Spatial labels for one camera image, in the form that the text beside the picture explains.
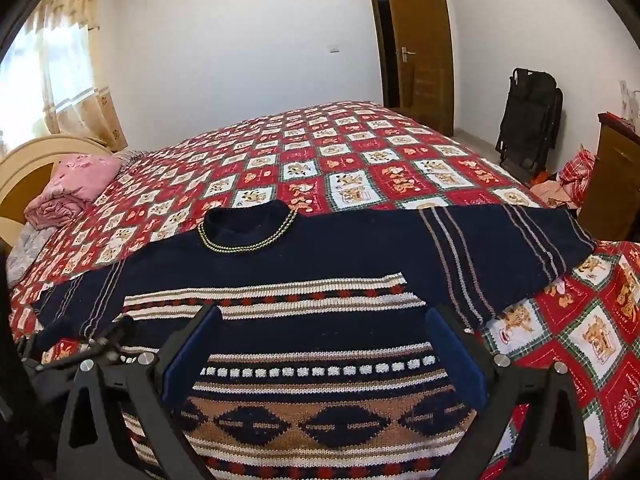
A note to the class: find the grey floral pillow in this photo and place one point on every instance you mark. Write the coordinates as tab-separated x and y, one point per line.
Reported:
27	255

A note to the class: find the brown wooden door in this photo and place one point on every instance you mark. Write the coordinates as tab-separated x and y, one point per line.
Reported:
422	35

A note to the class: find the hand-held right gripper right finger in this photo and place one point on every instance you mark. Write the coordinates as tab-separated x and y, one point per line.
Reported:
460	360

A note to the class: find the cream wooden headboard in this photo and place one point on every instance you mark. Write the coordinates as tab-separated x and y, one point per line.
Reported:
30	160

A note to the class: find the pile of orange pink clothes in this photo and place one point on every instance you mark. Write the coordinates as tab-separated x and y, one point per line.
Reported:
552	192

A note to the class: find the red printed bear blanket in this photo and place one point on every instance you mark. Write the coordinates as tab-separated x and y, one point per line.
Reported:
350	160

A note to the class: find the brown wooden cabinet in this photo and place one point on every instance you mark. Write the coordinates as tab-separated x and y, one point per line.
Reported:
615	180

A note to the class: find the red checked cloth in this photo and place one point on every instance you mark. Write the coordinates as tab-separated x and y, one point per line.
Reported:
577	172

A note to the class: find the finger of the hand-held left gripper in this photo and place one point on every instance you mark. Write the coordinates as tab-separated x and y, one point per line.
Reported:
95	347

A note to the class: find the black bag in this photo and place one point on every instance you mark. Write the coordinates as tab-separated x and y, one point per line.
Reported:
530	115

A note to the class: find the folded pink quilt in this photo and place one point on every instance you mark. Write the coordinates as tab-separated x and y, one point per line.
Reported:
75	185

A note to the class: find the navy patterned knit sweater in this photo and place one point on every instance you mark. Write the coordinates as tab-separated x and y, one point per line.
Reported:
350	245

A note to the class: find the beige patterned curtain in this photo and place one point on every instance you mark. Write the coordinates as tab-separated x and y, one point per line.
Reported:
95	75

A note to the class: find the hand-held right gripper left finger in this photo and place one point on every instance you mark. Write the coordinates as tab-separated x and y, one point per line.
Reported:
191	355

